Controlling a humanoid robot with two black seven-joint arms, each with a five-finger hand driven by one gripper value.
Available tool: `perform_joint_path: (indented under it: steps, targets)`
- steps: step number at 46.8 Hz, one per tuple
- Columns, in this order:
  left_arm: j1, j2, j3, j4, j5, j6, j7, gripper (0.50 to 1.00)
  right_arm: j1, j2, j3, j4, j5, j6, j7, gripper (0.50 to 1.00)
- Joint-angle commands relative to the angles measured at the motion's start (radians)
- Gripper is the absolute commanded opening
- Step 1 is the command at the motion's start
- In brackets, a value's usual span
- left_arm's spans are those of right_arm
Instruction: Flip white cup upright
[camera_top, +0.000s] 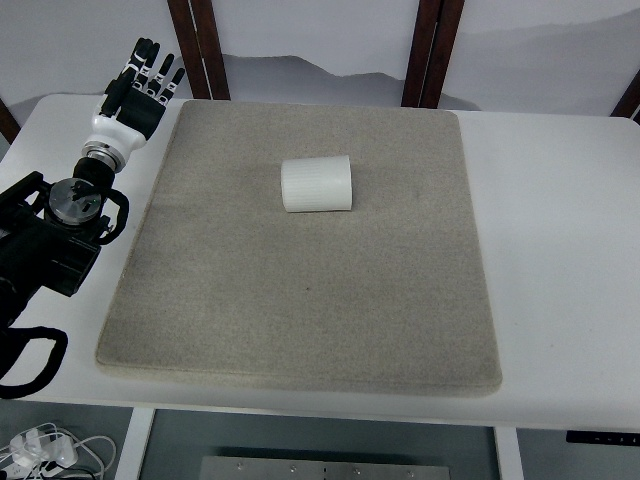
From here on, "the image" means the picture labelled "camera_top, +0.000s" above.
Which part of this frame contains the black table control panel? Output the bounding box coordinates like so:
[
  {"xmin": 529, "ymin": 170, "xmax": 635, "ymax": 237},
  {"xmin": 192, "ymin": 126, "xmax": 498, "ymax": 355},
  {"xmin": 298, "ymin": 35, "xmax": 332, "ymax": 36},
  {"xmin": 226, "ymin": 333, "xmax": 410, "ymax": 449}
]
[{"xmin": 566, "ymin": 430, "xmax": 639, "ymax": 447}]

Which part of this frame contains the white power adapter with cables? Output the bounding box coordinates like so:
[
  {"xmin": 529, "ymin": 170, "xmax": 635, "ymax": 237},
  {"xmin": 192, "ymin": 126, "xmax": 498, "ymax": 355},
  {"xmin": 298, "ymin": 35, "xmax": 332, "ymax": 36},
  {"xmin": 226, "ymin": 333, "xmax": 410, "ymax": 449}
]
[{"xmin": 1, "ymin": 422, "xmax": 118, "ymax": 479}]

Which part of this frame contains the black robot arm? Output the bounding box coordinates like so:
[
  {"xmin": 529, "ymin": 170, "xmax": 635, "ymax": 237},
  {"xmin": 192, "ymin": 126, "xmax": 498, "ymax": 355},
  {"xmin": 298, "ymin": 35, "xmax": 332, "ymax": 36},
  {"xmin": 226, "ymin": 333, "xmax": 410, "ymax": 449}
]
[{"xmin": 1, "ymin": 142, "xmax": 130, "ymax": 399}]

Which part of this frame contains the beige felt mat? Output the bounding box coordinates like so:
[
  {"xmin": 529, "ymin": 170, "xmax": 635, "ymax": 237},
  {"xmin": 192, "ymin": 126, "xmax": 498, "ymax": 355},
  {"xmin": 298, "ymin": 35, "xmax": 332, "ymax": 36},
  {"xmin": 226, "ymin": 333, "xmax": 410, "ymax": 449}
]
[{"xmin": 96, "ymin": 100, "xmax": 502, "ymax": 396}]

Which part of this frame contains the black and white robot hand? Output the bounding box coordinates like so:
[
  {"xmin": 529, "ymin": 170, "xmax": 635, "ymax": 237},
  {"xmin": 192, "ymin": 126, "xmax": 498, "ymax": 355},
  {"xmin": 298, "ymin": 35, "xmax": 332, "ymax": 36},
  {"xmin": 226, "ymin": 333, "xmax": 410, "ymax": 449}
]
[{"xmin": 82, "ymin": 38, "xmax": 185, "ymax": 172}]

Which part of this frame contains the dark wooden screen post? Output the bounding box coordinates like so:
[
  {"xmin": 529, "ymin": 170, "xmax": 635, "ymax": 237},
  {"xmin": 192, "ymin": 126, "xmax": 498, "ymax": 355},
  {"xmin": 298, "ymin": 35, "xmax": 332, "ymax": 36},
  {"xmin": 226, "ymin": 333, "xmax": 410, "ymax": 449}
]
[
  {"xmin": 610, "ymin": 71, "xmax": 640, "ymax": 123},
  {"xmin": 0, "ymin": 99, "xmax": 21, "ymax": 144},
  {"xmin": 401, "ymin": 0, "xmax": 465, "ymax": 109},
  {"xmin": 167, "ymin": 0, "xmax": 231, "ymax": 100}
]

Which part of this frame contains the white ribbed cup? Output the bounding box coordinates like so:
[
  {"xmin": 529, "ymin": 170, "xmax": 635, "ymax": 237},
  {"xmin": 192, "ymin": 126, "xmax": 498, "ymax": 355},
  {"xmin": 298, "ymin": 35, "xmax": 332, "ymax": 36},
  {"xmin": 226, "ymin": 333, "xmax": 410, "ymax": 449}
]
[{"xmin": 280, "ymin": 155, "xmax": 353, "ymax": 213}]

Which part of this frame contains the metal base plate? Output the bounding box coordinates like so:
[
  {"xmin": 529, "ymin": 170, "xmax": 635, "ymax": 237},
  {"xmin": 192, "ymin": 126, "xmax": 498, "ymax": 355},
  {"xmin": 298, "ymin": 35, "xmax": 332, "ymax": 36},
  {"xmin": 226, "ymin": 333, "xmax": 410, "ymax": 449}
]
[{"xmin": 199, "ymin": 456, "xmax": 451, "ymax": 480}]

